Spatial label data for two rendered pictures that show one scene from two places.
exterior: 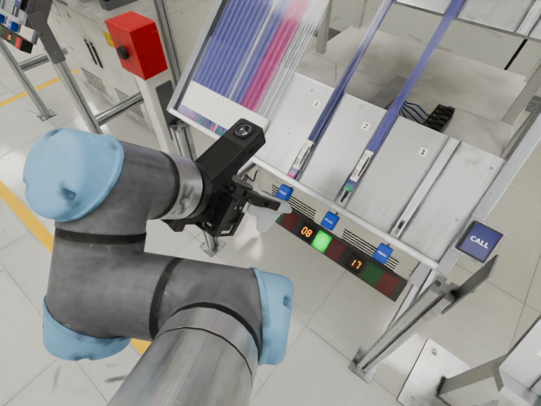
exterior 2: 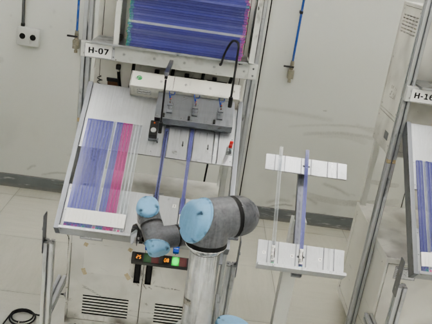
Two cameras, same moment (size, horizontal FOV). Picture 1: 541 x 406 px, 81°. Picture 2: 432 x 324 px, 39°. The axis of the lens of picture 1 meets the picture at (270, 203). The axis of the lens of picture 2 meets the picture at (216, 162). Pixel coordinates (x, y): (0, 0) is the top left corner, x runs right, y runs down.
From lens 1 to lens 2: 1.91 m
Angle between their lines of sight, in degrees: 46
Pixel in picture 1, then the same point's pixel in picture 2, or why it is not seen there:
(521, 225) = (257, 285)
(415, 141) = not seen: hidden behind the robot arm
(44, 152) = (146, 200)
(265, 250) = not seen: outside the picture
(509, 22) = (208, 160)
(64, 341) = (162, 243)
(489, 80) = (199, 188)
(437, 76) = (172, 191)
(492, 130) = not seen: hidden behind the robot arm
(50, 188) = (152, 207)
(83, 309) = (164, 235)
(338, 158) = (168, 222)
